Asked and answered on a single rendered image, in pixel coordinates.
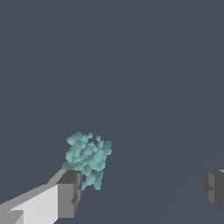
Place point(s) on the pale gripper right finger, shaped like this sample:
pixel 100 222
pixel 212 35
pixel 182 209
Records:
pixel 215 186

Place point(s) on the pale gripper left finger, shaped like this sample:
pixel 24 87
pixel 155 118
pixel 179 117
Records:
pixel 43 201

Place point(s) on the teal lumpy object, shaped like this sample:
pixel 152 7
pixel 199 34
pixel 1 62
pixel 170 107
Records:
pixel 87 154

